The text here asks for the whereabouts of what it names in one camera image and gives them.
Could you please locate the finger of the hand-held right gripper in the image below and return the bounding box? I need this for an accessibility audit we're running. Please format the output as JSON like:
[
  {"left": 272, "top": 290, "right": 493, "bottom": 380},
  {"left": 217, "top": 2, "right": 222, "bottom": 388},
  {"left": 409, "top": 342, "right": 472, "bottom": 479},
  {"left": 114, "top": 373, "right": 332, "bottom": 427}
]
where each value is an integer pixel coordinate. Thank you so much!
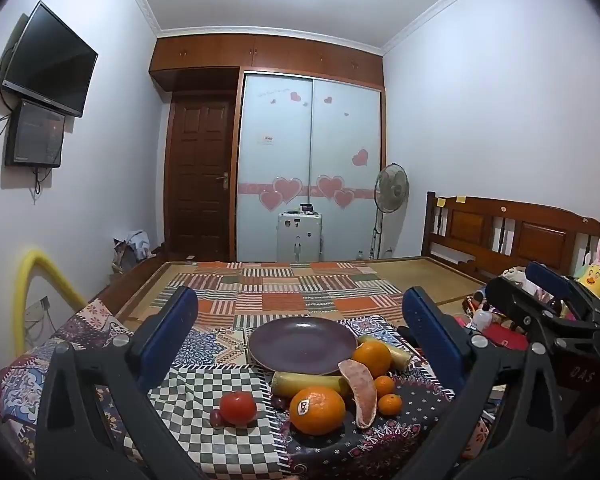
[
  {"left": 525, "top": 261, "right": 600, "bottom": 331},
  {"left": 485, "top": 276, "right": 600, "bottom": 356}
]

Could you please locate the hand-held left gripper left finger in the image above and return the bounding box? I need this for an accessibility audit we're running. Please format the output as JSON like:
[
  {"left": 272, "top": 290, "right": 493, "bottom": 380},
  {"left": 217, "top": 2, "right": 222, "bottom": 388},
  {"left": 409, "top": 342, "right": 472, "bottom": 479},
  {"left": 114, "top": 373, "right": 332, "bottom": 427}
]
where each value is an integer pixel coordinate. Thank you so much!
[{"left": 35, "top": 286, "right": 216, "bottom": 480}]

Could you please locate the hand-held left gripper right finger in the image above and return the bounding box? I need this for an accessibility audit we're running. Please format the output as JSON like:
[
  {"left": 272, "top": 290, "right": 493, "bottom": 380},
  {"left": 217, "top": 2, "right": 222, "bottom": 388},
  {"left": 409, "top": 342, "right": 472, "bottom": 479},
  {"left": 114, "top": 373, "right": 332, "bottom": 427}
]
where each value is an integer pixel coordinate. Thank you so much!
[{"left": 402, "top": 286, "right": 568, "bottom": 480}]

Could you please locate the yellow-green sugarcane piece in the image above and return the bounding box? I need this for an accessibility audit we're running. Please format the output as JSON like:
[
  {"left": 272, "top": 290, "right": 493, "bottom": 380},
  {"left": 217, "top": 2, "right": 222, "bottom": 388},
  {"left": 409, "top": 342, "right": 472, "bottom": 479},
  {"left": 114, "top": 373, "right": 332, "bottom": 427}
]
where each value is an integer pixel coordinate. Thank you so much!
[
  {"left": 271, "top": 371, "right": 353, "bottom": 399},
  {"left": 357, "top": 334, "right": 412, "bottom": 370}
]

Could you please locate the plain orange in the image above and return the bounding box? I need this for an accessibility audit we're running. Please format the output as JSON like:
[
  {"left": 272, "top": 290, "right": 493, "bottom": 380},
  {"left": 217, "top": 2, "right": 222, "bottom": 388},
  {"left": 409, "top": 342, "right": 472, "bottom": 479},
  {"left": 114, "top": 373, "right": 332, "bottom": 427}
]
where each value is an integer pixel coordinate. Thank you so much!
[{"left": 352, "top": 340, "right": 392, "bottom": 380}]

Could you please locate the peeled pomelo segment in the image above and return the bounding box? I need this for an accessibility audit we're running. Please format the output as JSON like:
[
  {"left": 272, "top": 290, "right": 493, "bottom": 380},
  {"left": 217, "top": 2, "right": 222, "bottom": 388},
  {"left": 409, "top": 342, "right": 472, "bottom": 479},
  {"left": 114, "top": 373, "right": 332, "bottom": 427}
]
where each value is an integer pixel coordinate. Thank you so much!
[{"left": 338, "top": 359, "right": 378, "bottom": 430}]

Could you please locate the red tomato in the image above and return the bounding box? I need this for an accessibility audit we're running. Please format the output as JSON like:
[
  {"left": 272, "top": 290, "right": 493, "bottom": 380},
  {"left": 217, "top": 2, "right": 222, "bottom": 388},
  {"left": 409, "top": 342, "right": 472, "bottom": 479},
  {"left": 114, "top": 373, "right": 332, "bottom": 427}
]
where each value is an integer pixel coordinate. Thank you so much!
[{"left": 219, "top": 390, "right": 258, "bottom": 426}]

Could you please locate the purple round plate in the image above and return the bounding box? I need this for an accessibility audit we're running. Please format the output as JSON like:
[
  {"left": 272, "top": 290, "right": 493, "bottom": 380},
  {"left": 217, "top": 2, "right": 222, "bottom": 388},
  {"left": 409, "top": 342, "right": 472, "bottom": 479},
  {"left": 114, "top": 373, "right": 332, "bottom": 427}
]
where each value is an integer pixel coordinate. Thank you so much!
[{"left": 247, "top": 316, "right": 358, "bottom": 377}]

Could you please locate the white plush toy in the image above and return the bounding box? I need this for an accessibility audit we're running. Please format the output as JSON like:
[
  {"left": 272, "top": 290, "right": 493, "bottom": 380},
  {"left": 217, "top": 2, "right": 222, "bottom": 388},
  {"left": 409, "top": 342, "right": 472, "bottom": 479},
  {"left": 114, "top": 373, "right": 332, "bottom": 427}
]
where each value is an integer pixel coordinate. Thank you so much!
[{"left": 499, "top": 266, "right": 532, "bottom": 292}]

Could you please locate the small white bottle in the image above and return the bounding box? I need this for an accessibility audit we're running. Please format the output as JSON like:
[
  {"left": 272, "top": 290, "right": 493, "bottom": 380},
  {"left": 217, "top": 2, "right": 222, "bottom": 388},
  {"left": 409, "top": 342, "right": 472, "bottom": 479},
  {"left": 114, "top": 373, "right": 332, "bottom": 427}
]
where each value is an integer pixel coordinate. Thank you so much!
[{"left": 472, "top": 307, "right": 494, "bottom": 334}]

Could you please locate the red pouch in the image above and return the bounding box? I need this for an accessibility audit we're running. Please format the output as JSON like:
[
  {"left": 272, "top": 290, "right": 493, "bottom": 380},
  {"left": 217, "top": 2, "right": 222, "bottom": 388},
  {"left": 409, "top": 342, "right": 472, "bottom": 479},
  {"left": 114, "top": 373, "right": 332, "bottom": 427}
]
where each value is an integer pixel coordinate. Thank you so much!
[{"left": 480, "top": 322, "right": 529, "bottom": 354}]

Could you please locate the wooden bed headboard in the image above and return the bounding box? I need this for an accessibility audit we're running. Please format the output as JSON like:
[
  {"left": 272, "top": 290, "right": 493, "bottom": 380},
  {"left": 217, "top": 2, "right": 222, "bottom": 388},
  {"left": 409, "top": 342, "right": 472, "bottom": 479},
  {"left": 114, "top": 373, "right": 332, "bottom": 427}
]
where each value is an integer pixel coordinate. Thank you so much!
[{"left": 421, "top": 191, "right": 600, "bottom": 286}]

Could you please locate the yellow chick plush toy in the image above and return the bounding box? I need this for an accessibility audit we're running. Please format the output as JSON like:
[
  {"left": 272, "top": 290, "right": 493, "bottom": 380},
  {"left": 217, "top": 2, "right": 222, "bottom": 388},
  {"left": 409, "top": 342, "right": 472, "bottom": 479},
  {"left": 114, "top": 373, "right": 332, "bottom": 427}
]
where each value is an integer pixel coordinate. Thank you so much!
[{"left": 577, "top": 236, "right": 600, "bottom": 302}]

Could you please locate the wooden bed footboard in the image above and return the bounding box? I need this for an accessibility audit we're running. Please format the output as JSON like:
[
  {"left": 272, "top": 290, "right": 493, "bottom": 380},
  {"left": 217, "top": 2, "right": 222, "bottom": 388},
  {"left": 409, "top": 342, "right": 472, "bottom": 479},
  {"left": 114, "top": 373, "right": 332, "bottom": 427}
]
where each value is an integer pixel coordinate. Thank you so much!
[{"left": 92, "top": 259, "right": 168, "bottom": 320}]

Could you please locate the woven straw bed mat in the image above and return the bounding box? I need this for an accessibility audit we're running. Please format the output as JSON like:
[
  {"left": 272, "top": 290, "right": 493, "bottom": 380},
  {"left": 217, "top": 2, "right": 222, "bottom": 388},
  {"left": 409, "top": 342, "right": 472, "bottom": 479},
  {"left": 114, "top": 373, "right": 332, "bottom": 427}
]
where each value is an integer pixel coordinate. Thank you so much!
[{"left": 120, "top": 256, "right": 487, "bottom": 322}]

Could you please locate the pile of clothes and bags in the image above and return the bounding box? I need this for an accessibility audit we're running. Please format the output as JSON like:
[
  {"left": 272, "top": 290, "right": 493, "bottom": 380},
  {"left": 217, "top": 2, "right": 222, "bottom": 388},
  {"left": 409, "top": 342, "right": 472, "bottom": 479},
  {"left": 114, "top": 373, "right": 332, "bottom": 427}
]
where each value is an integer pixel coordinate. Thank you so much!
[{"left": 111, "top": 230, "right": 154, "bottom": 276}]

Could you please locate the striped patchwork blanket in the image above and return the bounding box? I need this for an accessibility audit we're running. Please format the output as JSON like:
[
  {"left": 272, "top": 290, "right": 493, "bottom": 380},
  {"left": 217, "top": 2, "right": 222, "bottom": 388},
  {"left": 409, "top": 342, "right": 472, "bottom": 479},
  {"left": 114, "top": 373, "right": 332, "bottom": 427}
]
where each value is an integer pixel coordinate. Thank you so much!
[{"left": 152, "top": 261, "right": 406, "bottom": 331}]

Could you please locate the patchwork print tablecloth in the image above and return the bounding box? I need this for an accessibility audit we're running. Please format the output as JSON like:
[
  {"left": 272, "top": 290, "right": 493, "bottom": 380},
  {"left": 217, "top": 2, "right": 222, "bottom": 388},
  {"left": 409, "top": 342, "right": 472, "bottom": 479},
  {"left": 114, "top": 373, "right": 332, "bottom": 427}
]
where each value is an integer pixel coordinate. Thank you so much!
[{"left": 0, "top": 299, "right": 491, "bottom": 480}]

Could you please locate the orange with sticker label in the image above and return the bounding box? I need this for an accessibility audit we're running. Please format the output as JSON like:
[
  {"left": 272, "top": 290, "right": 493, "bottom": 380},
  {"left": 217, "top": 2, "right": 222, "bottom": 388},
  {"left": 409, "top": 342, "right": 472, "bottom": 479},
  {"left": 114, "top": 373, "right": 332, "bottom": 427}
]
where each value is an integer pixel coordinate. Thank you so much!
[{"left": 289, "top": 385, "right": 347, "bottom": 437}]

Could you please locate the standing electric fan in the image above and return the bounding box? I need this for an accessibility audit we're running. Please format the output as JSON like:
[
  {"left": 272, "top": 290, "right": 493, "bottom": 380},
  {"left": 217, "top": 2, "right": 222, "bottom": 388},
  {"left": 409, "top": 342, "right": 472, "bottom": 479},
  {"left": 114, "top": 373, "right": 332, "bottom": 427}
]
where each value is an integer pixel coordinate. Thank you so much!
[{"left": 372, "top": 162, "right": 411, "bottom": 261}]

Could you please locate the yellow foam tube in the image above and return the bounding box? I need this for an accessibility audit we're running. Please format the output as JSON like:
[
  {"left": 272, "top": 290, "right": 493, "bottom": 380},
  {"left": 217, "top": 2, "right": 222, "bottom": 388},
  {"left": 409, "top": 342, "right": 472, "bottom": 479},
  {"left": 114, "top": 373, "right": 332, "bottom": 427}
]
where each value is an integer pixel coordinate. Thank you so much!
[{"left": 12, "top": 246, "right": 88, "bottom": 356}]

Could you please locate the brown wooden door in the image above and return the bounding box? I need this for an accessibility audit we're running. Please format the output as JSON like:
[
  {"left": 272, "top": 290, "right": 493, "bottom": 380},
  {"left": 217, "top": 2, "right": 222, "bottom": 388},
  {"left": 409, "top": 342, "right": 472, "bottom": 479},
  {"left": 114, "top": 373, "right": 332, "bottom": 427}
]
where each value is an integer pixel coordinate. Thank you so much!
[{"left": 166, "top": 91, "right": 237, "bottom": 262}]

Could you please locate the sliding wardrobe with pink hearts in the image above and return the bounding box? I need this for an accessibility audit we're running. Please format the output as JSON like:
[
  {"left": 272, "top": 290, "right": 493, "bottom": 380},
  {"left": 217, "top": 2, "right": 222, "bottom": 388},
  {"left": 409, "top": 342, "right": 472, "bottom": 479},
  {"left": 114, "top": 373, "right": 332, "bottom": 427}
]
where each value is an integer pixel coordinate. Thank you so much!
[{"left": 236, "top": 72, "right": 384, "bottom": 264}]

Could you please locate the wooden overhead cabinet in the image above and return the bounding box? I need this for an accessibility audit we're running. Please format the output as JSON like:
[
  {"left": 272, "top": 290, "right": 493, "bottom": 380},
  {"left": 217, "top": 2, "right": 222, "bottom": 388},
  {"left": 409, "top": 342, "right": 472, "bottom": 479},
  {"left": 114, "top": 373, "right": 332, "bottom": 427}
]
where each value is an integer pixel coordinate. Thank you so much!
[{"left": 149, "top": 35, "right": 385, "bottom": 93}]

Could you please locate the wall power socket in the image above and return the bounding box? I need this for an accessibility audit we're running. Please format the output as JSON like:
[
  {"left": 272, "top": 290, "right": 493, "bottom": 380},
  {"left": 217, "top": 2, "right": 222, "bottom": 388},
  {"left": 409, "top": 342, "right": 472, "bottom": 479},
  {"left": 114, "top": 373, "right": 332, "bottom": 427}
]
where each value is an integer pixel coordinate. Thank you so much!
[{"left": 25, "top": 296, "right": 52, "bottom": 322}]

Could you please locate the black hanging monitor cable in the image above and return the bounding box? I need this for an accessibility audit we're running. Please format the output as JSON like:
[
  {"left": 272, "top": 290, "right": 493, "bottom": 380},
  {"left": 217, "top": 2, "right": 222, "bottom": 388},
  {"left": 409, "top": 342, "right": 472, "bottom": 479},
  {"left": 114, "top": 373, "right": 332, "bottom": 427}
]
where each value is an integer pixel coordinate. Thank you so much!
[{"left": 31, "top": 166, "right": 54, "bottom": 204}]

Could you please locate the small wall-mounted monitor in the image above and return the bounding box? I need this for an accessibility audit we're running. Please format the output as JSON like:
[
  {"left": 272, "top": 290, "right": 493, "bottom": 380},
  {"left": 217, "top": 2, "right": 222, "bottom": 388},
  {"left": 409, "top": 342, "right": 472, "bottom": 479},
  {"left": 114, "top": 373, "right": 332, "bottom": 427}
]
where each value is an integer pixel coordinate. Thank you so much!
[{"left": 5, "top": 100, "right": 67, "bottom": 169}]

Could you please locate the wall-mounted black television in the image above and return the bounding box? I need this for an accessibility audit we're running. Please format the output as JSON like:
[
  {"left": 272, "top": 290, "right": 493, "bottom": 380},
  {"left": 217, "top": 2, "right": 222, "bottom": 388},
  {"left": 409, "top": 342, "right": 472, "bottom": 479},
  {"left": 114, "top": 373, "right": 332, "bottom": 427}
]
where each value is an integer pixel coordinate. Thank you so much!
[{"left": 1, "top": 1, "right": 99, "bottom": 118}]

